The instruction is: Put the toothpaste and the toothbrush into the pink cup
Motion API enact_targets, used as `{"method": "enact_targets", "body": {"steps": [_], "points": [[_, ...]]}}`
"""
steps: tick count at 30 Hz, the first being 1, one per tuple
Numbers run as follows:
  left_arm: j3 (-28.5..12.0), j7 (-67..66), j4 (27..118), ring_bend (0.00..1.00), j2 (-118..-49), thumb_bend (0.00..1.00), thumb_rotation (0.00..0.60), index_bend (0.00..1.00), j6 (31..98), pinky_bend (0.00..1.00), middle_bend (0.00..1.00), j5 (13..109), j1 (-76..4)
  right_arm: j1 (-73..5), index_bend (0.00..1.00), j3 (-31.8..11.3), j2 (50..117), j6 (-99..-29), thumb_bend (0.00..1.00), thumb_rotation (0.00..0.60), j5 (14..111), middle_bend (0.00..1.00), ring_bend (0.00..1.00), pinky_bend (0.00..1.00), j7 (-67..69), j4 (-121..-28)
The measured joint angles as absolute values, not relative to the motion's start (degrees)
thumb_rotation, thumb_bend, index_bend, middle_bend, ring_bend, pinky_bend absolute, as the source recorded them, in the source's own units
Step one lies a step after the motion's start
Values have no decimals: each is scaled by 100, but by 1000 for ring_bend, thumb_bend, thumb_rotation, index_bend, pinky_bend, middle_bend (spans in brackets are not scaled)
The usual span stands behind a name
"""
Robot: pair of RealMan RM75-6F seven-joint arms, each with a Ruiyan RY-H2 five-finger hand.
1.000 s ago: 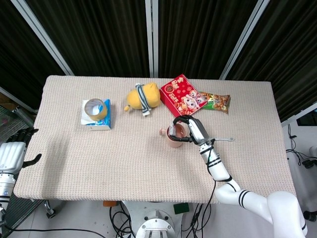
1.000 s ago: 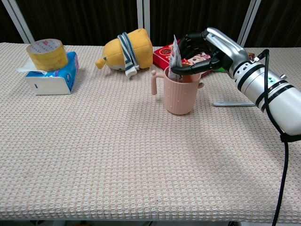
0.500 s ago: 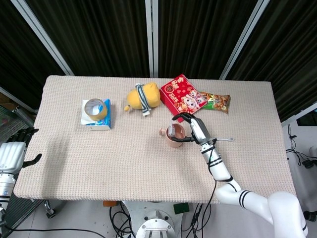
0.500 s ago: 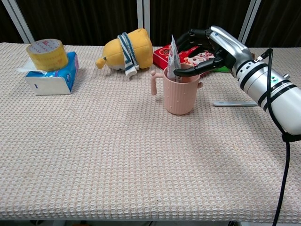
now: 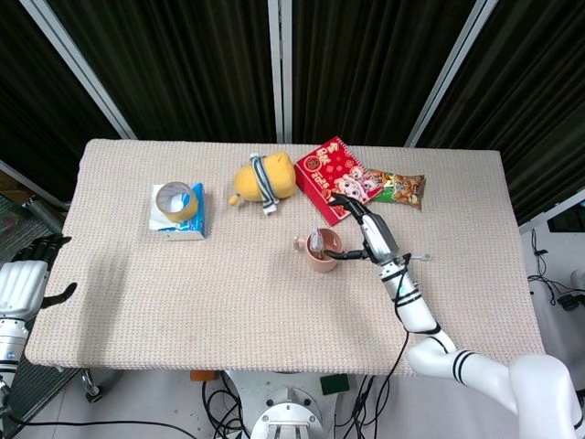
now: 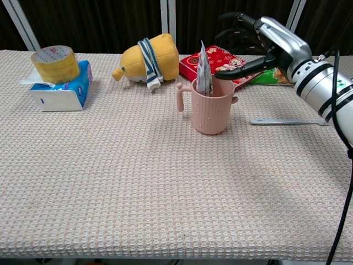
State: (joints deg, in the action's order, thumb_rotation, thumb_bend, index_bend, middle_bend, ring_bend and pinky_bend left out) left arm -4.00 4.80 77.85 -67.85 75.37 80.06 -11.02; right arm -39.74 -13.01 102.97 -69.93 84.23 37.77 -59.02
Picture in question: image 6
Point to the beige waffle tablecloth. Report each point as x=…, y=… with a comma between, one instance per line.
x=138, y=171

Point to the black pleated curtain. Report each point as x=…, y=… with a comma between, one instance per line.
x=96, y=22
x=8, y=30
x=198, y=22
x=328, y=19

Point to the yellow plush toy with scarf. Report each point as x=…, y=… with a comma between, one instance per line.
x=162, y=58

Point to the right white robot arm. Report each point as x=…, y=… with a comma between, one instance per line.
x=317, y=80

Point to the floral toothpaste tube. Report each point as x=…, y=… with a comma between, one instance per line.
x=204, y=71

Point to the green snack bag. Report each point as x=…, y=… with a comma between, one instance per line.
x=271, y=77

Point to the pink ribbed plastic cup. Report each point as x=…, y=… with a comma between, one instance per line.
x=209, y=113

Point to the white frame post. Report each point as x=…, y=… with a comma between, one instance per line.
x=295, y=13
x=23, y=27
x=168, y=25

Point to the yellow packing tape roll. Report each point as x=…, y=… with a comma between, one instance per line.
x=55, y=67

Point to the grey toothbrush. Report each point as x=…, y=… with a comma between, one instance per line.
x=275, y=121

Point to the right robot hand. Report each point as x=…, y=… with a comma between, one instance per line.
x=286, y=44

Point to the blue white tissue pack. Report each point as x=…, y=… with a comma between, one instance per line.
x=69, y=96

